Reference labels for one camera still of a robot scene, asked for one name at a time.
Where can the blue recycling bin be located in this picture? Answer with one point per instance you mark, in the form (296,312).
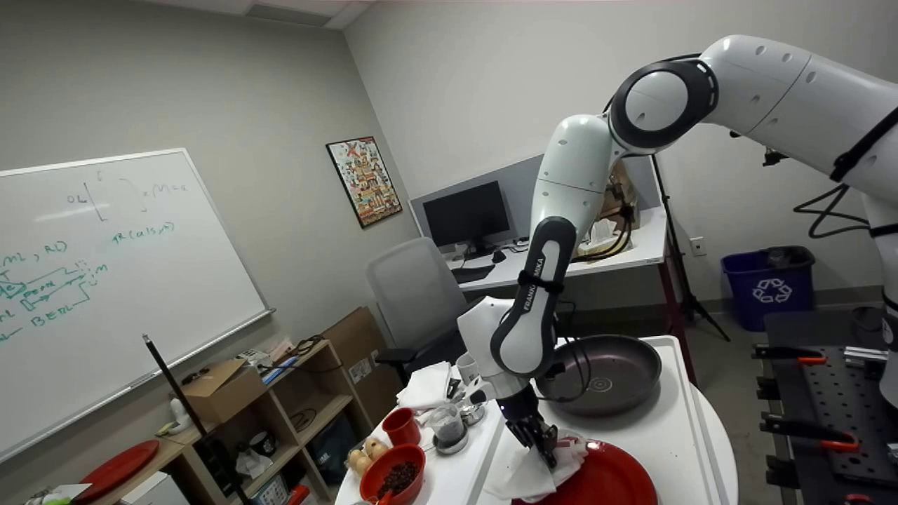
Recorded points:
(767,291)

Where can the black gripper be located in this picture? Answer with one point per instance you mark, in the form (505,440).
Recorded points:
(524,413)

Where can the black tripod stand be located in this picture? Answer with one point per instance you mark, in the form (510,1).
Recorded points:
(673,272)

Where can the pale eggs pile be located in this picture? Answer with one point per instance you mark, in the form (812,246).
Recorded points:
(364,457)

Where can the red bowl with dark contents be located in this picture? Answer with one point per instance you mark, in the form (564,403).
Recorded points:
(394,478)

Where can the white office desk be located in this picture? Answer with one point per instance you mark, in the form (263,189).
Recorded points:
(617,269)

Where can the white rectangular tray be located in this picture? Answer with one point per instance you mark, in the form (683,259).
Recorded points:
(683,440)

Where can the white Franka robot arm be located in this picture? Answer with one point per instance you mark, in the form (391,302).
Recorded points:
(578,169)

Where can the black computer monitor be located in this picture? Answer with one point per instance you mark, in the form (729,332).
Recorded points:
(467,214)

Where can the white cloth with red stripes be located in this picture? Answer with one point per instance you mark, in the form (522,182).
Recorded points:
(509,467)

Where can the wooden shelf unit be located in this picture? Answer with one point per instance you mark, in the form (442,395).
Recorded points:
(297,409)

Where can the black keyboard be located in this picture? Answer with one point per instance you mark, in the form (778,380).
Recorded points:
(472,274)

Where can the wall whiteboard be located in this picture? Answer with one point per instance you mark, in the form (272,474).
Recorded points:
(120,291)

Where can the small cardboard box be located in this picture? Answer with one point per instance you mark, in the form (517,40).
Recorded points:
(213,395)

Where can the black frying pan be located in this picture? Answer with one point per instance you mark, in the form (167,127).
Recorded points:
(611,380)

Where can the red cup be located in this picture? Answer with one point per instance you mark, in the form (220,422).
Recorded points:
(402,427)

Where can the grey desk partition panel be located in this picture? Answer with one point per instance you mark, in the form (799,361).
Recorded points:
(519,186)

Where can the framed colourful poster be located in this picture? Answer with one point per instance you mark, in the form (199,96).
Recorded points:
(364,182)

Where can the folded white napkin cloth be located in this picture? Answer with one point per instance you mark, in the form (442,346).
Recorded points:
(425,387)

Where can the thin black pole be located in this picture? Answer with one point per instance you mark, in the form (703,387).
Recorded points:
(182,403)

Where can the grey office chair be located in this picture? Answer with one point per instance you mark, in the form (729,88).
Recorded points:
(415,291)

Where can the small metal cup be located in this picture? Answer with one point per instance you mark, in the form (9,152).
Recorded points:
(450,434)
(470,409)

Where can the black workbench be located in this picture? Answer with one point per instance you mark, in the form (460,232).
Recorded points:
(830,395)

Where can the large cardboard box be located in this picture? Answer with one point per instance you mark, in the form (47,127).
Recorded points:
(360,346)

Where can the stack of books and papers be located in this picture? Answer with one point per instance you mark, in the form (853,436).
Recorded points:
(272,363)

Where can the red disc plate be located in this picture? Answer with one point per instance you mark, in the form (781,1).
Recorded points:
(116,471)

